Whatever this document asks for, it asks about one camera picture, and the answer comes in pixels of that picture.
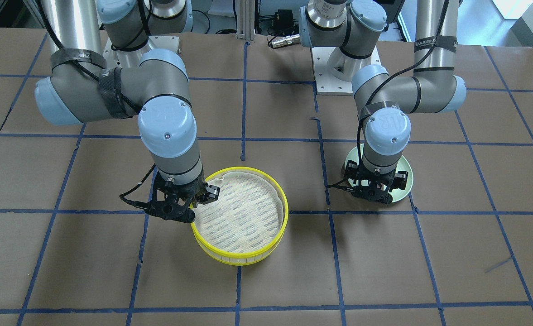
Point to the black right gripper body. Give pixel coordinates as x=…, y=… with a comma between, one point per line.
x=210, y=193

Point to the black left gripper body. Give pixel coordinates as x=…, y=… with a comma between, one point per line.
x=400, y=181

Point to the yellow top steamer layer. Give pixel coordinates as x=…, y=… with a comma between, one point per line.
x=247, y=222

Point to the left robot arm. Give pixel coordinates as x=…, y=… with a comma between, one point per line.
x=385, y=101

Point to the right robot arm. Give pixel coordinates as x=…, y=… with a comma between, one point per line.
x=104, y=68

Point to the light green plate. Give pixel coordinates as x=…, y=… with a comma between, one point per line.
x=364, y=155

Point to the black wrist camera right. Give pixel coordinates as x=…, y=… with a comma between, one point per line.
x=174, y=206

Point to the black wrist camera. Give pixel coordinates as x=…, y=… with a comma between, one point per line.
x=174, y=206
x=375, y=191

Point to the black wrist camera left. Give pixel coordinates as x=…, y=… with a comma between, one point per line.
x=375, y=191

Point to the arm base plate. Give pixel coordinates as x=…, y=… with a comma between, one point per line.
x=125, y=59
x=334, y=71

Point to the aluminium frame post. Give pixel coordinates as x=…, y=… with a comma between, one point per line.
x=245, y=15

